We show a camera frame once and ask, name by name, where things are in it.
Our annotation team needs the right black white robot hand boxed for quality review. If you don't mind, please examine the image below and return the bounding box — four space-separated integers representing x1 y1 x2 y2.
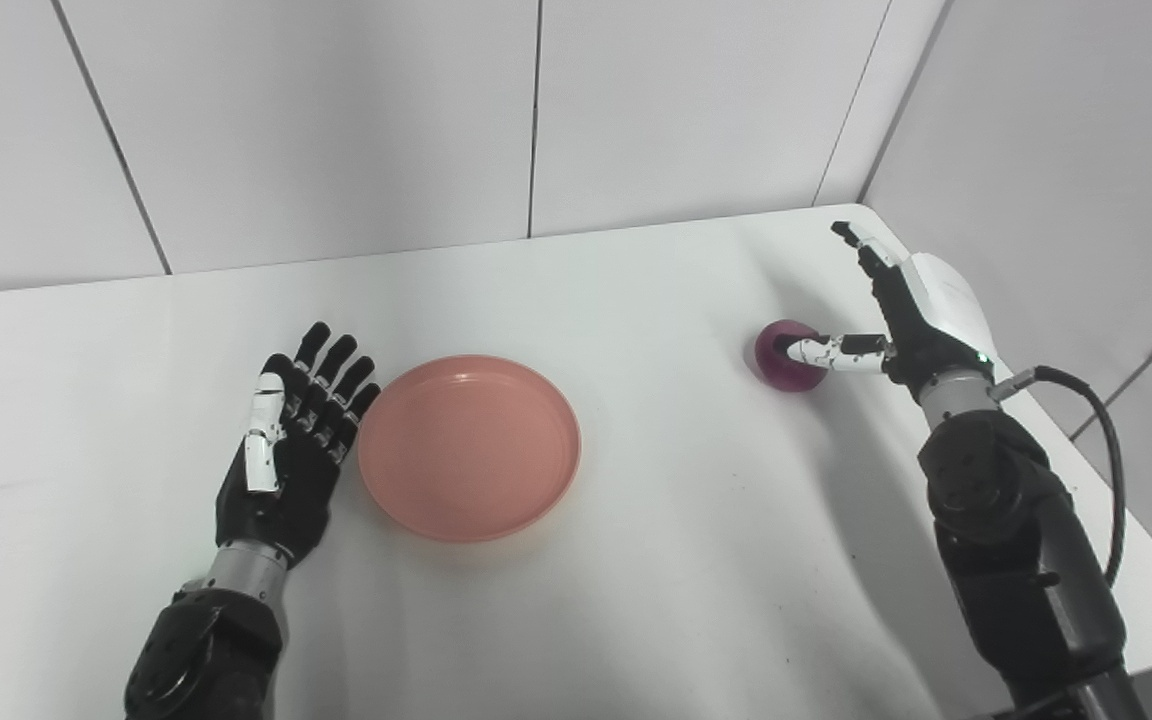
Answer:
786 221 999 403

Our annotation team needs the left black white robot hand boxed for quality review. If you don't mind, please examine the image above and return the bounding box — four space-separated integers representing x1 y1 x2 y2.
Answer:
215 321 383 569

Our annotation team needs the purple red onion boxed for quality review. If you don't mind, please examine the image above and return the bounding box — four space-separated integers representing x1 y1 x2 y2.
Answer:
754 319 829 393

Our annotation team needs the pink round plate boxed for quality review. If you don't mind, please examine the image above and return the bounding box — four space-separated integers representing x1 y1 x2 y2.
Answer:
357 354 583 544

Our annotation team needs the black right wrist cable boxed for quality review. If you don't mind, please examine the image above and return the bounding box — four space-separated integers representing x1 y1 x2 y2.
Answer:
994 365 1127 589

